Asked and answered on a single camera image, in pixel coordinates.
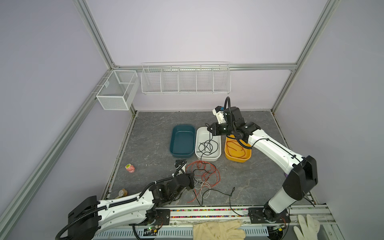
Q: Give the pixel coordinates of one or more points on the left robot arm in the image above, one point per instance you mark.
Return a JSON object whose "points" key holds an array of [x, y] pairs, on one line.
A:
{"points": [[93, 216]]}

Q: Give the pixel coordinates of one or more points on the teal plastic bin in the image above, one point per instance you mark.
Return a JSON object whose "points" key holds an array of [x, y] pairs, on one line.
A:
{"points": [[183, 141]]}

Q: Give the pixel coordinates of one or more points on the pink toy figure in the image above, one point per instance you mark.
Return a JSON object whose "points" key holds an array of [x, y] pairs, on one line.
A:
{"points": [[130, 168]]}

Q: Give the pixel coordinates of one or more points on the cream work glove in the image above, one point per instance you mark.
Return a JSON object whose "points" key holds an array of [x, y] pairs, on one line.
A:
{"points": [[228, 230]]}

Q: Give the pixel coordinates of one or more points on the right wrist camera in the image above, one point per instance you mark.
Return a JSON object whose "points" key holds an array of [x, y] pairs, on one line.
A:
{"points": [[221, 115]]}

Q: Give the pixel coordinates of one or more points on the white glove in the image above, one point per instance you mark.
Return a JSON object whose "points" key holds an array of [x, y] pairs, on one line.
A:
{"points": [[309, 228]]}

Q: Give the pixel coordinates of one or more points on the long white wire basket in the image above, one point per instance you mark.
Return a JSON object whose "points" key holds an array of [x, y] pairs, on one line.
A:
{"points": [[186, 78]]}

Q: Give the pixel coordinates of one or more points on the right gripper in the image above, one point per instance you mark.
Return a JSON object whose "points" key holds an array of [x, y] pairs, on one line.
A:
{"points": [[214, 129]]}

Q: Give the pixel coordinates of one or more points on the white plastic bin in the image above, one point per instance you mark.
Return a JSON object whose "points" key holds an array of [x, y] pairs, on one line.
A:
{"points": [[208, 148]]}

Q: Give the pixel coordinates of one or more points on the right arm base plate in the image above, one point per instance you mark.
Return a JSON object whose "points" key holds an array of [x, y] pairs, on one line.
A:
{"points": [[260, 215]]}

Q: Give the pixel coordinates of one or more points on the yellow plastic bin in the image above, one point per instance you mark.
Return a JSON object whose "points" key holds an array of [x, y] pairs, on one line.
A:
{"points": [[236, 152]]}

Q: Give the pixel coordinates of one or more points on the small beige toy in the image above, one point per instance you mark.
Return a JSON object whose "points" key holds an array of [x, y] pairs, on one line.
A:
{"points": [[123, 193]]}

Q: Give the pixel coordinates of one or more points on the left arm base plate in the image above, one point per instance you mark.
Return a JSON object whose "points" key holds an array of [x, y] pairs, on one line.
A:
{"points": [[157, 217]]}

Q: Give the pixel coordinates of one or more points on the small white mesh basket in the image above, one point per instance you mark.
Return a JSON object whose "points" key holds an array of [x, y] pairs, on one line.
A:
{"points": [[118, 91]]}

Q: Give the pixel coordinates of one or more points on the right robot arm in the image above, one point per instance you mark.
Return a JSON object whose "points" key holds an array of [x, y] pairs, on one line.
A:
{"points": [[302, 174]]}

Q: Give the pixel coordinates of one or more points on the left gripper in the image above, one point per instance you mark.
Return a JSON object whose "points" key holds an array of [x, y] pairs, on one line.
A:
{"points": [[186, 179]]}

